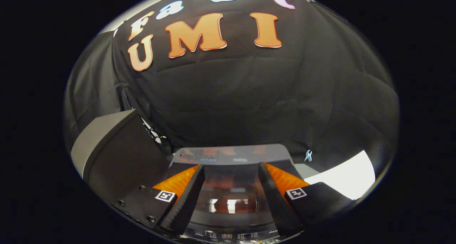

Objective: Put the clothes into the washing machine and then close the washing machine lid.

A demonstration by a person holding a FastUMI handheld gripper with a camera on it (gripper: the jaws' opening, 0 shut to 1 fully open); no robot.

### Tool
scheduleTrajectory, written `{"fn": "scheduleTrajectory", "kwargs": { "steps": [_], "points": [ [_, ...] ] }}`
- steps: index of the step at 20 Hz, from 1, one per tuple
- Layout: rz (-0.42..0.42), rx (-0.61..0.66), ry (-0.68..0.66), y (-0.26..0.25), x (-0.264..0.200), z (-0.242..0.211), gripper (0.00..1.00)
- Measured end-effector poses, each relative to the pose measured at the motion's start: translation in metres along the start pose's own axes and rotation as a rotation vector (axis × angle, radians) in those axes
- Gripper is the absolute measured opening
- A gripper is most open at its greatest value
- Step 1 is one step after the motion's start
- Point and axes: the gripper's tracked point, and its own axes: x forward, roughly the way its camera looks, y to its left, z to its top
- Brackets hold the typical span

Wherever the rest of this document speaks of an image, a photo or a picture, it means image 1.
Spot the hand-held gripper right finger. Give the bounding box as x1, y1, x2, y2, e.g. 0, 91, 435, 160
258, 162, 355, 237

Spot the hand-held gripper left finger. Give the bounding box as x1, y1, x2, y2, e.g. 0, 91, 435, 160
112, 164, 206, 236

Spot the dark transparent washing machine lid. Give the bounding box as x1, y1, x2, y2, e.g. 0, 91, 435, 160
171, 144, 304, 227

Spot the grey washing machine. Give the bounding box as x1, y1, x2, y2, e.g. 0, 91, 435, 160
170, 144, 307, 244

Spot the black backdrop cloth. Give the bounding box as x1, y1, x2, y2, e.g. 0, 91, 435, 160
63, 0, 400, 187

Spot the grey box stand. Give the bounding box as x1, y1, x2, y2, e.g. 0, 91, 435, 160
71, 109, 172, 202

